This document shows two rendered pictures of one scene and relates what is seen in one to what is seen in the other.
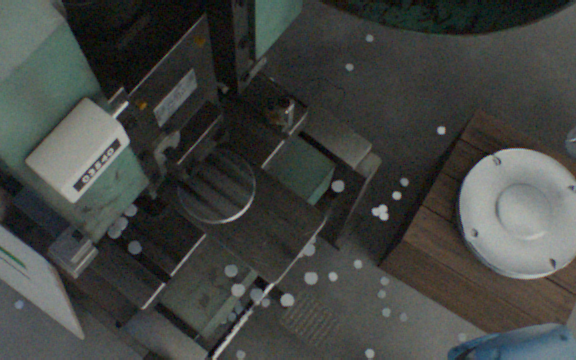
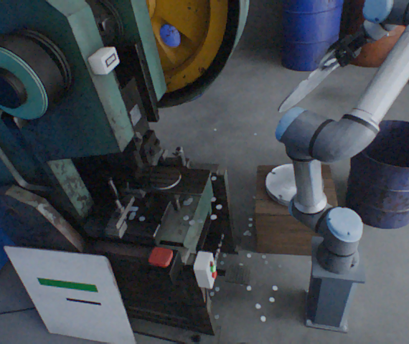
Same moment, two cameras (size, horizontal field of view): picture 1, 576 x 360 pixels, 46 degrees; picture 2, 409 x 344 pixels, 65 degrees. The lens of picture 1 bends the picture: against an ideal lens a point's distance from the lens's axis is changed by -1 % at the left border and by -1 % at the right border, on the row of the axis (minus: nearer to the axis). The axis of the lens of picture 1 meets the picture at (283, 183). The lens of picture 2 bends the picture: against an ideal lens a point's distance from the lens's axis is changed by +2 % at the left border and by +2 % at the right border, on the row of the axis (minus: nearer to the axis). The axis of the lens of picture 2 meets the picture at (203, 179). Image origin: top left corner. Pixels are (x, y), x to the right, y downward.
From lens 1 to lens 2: 0.72 m
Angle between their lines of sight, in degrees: 32
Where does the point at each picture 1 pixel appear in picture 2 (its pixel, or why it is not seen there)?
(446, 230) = (270, 203)
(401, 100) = (233, 195)
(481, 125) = (262, 168)
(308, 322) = (237, 274)
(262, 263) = (194, 190)
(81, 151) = (104, 52)
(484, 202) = (278, 185)
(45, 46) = (85, 9)
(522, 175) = (285, 173)
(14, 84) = (79, 16)
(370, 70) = not seen: hidden behind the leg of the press
